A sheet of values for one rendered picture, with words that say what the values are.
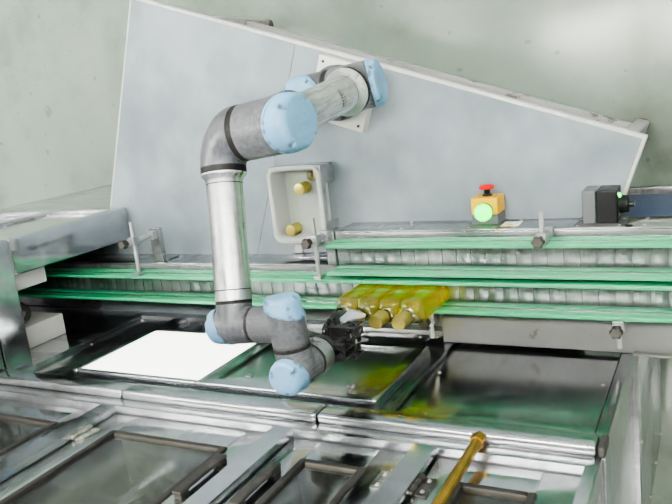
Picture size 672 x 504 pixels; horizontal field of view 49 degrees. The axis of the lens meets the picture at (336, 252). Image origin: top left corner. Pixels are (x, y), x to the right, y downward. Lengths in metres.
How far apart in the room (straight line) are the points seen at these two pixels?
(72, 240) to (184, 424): 0.91
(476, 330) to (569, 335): 0.23
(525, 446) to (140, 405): 0.92
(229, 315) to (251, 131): 0.37
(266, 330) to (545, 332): 0.76
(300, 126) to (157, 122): 1.08
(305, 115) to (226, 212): 0.25
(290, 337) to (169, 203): 1.16
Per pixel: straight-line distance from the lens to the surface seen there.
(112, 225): 2.59
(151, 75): 2.49
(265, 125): 1.44
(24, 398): 2.15
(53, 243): 2.42
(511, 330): 1.93
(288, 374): 1.44
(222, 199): 1.52
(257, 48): 2.25
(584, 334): 1.90
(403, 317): 1.71
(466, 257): 1.91
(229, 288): 1.51
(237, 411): 1.72
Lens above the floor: 2.64
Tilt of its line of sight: 59 degrees down
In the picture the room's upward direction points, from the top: 118 degrees counter-clockwise
